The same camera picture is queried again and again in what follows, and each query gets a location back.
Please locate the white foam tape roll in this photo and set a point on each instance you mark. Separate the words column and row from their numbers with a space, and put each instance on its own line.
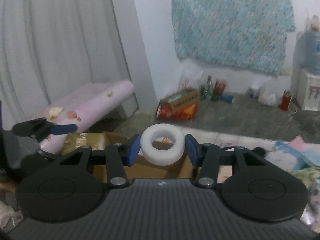
column 162, row 144

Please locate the white curtain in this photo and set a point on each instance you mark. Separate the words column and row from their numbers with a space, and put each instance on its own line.
column 49, row 48

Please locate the plaid pink bed sheet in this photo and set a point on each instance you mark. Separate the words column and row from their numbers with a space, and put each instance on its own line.
column 277, row 186

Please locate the small cardboard snack box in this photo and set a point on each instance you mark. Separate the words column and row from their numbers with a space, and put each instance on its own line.
column 181, row 99

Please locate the white plastic bag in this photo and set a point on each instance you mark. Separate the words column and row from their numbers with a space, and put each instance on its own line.
column 191, row 76

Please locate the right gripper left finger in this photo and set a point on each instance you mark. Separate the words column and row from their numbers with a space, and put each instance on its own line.
column 119, row 155

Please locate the gold packaged box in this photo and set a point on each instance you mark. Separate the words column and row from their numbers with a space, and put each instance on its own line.
column 97, row 141

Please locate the green glass bottle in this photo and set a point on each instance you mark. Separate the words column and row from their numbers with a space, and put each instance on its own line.
column 206, row 90

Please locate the blue water bottle jug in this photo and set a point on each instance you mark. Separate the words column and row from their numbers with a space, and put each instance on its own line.
column 311, row 51

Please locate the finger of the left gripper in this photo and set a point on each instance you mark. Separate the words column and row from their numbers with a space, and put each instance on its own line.
column 62, row 129

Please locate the teal floral hanging cloth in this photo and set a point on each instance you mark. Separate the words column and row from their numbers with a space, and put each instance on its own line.
column 244, row 34

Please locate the large cardboard box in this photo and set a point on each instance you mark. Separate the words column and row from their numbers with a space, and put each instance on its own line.
column 181, row 169

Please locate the white water dispenser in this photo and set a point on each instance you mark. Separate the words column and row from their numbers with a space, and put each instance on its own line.
column 308, row 91

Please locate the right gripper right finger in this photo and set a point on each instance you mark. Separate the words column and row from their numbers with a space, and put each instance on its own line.
column 205, row 159

